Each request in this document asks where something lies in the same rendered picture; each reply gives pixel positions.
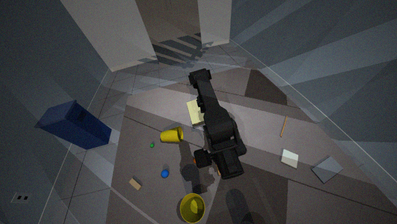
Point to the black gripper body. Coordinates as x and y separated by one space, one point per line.
202 159

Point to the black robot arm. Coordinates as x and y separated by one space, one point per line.
219 127

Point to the yellow cup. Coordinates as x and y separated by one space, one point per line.
192 208
173 135

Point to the dark blue ball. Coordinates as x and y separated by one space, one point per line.
164 173

